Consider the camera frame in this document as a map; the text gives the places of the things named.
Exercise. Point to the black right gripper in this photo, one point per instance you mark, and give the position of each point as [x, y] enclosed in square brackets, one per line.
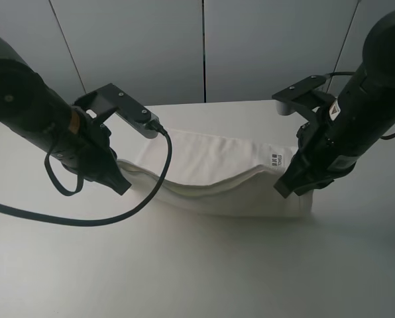
[317, 164]

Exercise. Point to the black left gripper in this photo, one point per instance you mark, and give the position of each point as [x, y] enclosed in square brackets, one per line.
[85, 146]

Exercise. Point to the white towel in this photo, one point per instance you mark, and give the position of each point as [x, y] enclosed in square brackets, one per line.
[231, 177]

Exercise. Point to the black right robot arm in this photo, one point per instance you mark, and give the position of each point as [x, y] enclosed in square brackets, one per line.
[339, 130]

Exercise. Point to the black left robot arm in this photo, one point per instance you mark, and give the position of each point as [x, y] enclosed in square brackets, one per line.
[28, 108]

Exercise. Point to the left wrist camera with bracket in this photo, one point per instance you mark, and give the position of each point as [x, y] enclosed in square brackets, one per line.
[109, 100]

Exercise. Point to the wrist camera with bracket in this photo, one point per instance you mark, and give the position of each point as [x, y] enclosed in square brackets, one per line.
[303, 97]
[109, 100]

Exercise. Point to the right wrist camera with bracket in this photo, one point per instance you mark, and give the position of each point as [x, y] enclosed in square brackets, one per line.
[303, 97]

